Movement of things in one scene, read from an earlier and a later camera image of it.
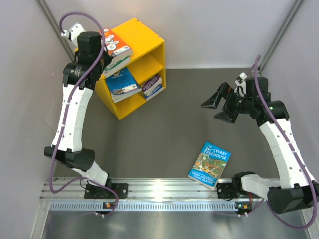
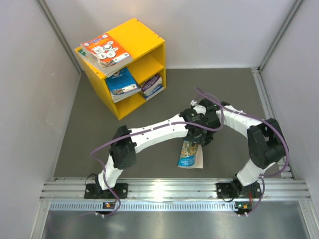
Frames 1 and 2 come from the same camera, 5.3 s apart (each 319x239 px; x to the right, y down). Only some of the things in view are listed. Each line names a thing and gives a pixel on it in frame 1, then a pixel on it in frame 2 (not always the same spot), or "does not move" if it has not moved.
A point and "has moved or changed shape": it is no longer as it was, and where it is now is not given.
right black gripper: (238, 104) to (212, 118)
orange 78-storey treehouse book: (114, 45) has moved or changed shape
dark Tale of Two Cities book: (118, 97) does not move
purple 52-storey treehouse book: (151, 83) does not move
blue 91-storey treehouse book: (154, 92) does not move
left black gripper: (106, 59) to (200, 141)
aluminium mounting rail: (68, 194) does not move
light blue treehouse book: (210, 165) to (191, 155)
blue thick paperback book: (122, 84) does not move
